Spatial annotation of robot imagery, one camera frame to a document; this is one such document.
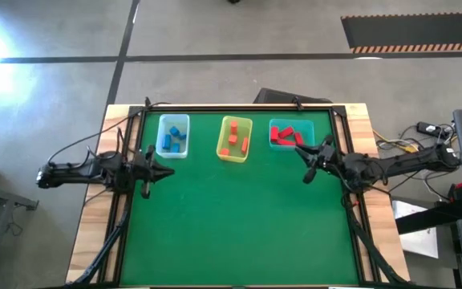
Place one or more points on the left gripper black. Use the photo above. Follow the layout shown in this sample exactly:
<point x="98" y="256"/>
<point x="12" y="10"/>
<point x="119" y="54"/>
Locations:
<point x="144" y="172"/>

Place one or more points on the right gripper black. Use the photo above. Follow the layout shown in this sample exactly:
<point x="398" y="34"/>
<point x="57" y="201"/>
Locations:
<point x="329" y="158"/>

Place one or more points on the red wooden block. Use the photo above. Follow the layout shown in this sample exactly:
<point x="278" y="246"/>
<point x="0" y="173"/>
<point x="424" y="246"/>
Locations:
<point x="286" y="132"/>
<point x="298" y="139"/>
<point x="285" y="142"/>
<point x="274" y="133"/>

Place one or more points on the blue wooden block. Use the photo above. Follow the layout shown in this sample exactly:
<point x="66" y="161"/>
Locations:
<point x="183" y="136"/>
<point x="167" y="142"/>
<point x="174" y="131"/>
<point x="175" y="147"/>

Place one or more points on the orange long wooden block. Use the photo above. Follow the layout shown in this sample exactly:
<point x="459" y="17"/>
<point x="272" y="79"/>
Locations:
<point x="233" y="127"/>
<point x="245" y="145"/>

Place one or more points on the orange wooden cube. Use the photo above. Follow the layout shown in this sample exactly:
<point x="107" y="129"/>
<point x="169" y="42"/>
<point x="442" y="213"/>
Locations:
<point x="233" y="139"/>
<point x="225" y="151"/>

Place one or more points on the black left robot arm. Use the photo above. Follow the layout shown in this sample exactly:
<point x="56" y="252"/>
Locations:
<point x="74" y="174"/>

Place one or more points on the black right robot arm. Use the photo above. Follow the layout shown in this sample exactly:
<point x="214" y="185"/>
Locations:
<point x="407" y="162"/>

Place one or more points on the teal translucent plastic bin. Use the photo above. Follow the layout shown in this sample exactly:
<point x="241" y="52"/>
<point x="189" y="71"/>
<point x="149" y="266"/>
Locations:
<point x="305" y="126"/>

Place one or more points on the white translucent plastic bin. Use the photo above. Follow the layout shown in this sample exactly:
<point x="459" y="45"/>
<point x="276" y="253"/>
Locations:
<point x="173" y="120"/>

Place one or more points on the black angular panel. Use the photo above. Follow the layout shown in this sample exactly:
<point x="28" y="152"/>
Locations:
<point x="287" y="97"/>

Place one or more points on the yellow translucent plastic bin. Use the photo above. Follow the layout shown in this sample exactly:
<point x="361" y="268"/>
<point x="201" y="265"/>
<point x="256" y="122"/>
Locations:
<point x="225" y="128"/>

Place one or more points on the wooden table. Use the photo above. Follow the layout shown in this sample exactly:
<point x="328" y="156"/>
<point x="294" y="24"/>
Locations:
<point x="90" y="225"/>

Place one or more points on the black power strip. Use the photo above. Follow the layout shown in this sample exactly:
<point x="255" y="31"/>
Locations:
<point x="427" y="128"/>

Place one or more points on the white paper sheet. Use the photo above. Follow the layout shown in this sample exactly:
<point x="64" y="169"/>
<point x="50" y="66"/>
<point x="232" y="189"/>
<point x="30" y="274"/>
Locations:
<point x="415" y="237"/>

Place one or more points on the black stand leg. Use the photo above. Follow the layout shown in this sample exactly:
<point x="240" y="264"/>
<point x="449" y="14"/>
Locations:
<point x="435" y="216"/>

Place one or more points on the hazard striped floor mat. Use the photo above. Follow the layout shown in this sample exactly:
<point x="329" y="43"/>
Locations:
<point x="415" y="30"/>

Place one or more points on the black frame strut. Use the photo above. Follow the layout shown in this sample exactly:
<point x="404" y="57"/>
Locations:
<point x="123" y="212"/>
<point x="375" y="255"/>

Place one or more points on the black aluminium table frame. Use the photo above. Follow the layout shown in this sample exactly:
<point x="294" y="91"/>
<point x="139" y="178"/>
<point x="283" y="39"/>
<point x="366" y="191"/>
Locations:
<point x="235" y="108"/>

